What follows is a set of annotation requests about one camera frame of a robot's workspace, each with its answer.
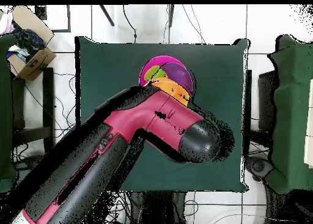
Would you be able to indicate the large orange plastic bowl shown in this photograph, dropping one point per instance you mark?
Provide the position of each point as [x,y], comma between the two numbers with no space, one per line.
[181,94]

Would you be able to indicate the green plastic cup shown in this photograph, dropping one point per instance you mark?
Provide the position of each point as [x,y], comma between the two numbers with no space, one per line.
[154,73]

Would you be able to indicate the purple plastic bowl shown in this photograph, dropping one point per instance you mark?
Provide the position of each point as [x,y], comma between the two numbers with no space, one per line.
[178,73]

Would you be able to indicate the pink plastic bowl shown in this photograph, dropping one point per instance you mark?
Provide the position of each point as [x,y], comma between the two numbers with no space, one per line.
[154,61]

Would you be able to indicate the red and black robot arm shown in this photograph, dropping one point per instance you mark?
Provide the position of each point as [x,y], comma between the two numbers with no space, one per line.
[151,113]

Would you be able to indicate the dark green tablecloth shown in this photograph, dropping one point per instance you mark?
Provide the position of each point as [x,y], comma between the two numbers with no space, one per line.
[110,74]

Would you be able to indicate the black tripod leg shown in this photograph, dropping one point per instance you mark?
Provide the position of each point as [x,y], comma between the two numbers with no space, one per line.
[171,16]
[106,15]

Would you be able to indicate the black equipment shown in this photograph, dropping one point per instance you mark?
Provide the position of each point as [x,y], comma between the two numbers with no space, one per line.
[258,166]

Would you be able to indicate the cardboard box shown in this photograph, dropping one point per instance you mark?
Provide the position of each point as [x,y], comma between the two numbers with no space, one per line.
[36,67]

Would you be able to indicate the dark green cloth cover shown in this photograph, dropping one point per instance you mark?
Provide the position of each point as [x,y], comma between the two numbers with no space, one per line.
[5,99]
[293,87]

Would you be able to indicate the dark blue clothing bundle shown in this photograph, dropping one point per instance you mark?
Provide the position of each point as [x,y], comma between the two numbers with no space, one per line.
[29,40]

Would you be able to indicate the pale pink cloth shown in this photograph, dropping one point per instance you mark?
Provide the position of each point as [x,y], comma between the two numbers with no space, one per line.
[6,24]

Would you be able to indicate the black metal frame stand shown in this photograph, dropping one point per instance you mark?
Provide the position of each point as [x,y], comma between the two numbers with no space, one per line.
[48,99]

